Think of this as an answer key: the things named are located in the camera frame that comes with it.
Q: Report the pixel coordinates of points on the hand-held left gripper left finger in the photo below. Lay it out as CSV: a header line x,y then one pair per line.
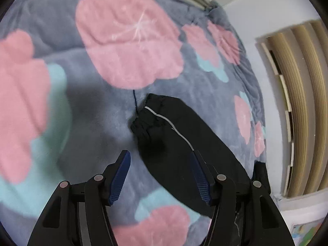
x,y
119,179

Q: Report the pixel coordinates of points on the grey pink floral blanket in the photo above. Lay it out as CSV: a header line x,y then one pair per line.
x,y
128,43

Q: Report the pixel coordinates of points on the tan slatted wall panel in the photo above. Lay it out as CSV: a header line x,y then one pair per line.
x,y
302,107

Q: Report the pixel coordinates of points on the black garment with white piping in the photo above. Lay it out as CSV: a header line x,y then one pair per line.
x,y
174,143

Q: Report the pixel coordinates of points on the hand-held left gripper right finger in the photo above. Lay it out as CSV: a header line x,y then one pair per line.
x,y
201,182

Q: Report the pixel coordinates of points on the colourful wall map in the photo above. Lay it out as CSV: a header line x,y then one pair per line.
x,y
306,234

